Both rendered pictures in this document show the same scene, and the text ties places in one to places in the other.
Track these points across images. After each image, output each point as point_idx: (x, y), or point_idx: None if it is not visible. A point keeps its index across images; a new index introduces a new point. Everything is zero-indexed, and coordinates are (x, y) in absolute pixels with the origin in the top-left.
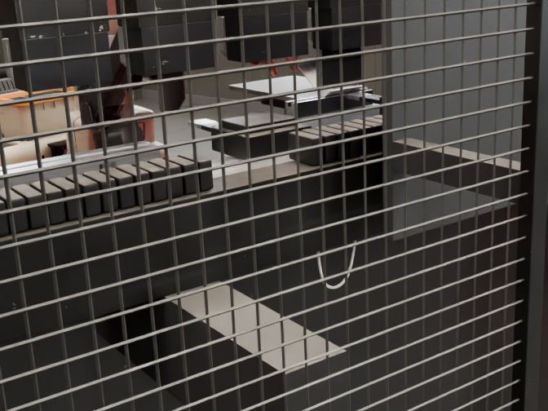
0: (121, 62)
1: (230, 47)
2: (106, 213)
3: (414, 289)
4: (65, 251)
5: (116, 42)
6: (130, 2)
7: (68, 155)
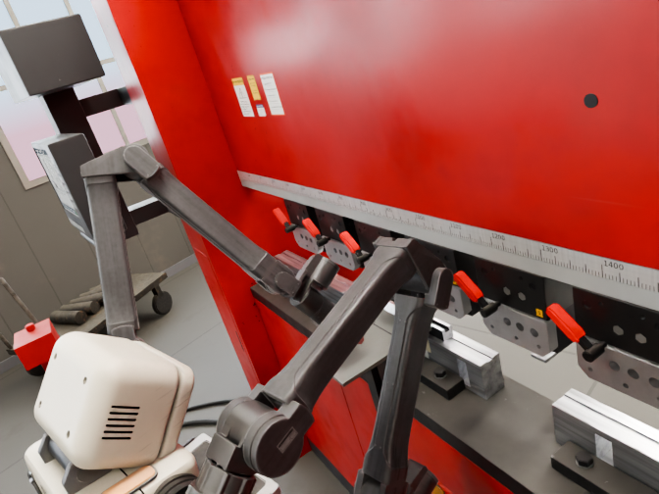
0: (551, 351)
1: (475, 303)
2: None
3: None
4: None
5: (406, 395)
6: (568, 284)
7: (633, 444)
